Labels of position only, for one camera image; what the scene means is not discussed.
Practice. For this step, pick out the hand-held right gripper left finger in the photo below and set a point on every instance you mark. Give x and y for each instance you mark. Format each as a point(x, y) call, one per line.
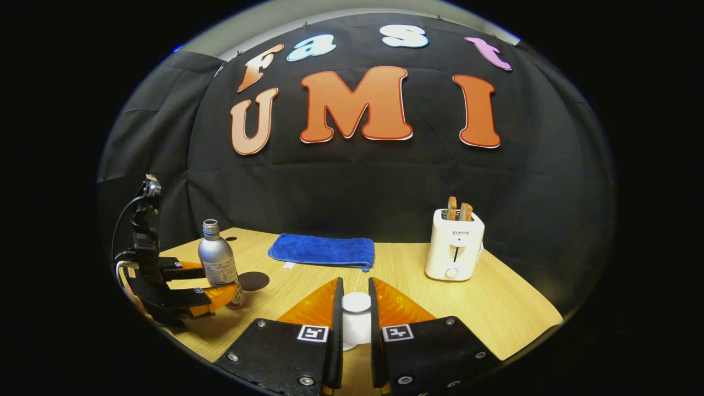
point(336, 341)

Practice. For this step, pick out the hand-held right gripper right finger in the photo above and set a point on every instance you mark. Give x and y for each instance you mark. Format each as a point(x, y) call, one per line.
point(376, 341)

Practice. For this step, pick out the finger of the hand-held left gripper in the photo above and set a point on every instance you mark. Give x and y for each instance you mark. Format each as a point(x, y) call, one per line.
point(190, 301)
point(171, 269)

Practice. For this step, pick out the white teacup lid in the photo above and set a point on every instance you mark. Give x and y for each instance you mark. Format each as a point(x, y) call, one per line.
point(356, 302)

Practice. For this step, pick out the silver water bottle red label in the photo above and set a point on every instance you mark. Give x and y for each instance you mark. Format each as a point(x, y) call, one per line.
point(217, 258)

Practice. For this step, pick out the dark round coaster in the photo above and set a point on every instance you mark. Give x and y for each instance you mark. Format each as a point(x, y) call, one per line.
point(256, 280)

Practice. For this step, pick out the blue towel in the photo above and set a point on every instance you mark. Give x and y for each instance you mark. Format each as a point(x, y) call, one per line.
point(324, 250)

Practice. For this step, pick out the white toaster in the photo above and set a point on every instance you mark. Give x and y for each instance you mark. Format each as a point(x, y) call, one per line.
point(454, 253)

